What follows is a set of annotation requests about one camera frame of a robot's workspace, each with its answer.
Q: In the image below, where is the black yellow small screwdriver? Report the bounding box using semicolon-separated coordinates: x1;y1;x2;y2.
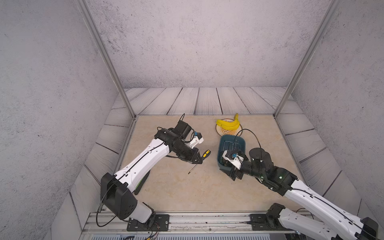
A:
188;150;211;175

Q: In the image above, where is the teal storage box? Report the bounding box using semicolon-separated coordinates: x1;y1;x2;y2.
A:
217;135;246;171

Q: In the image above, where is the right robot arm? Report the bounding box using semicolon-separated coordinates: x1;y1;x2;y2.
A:
221;148;379;240

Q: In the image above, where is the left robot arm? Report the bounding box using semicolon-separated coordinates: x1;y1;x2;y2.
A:
100;120;207;228

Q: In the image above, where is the round patterned plate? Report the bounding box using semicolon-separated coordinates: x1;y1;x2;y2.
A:
216;119;243;136

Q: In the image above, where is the yellow banana bunch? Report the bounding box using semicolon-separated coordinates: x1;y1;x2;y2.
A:
216;114;240;131

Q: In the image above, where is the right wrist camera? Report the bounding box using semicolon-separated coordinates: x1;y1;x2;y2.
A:
223;150;245;170

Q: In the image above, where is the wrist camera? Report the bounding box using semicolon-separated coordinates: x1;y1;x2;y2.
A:
223;150;245;170
187;132;204;149

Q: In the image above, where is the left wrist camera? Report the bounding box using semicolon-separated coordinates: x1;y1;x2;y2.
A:
187;132;204;149

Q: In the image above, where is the aluminium front rail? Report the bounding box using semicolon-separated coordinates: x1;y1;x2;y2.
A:
78;210;346;240

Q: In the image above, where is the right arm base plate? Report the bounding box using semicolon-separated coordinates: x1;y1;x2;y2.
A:
246;214;288;231

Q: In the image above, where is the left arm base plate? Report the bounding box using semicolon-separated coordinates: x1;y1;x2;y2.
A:
127;214;170;232

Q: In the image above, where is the left aluminium frame post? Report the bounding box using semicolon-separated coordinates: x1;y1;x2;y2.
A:
76;0;136;118

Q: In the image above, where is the aluminium frame post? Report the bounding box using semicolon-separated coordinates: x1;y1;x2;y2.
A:
76;0;136;118
273;0;342;120

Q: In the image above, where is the right aluminium frame post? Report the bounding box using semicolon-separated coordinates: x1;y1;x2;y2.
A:
273;0;342;120

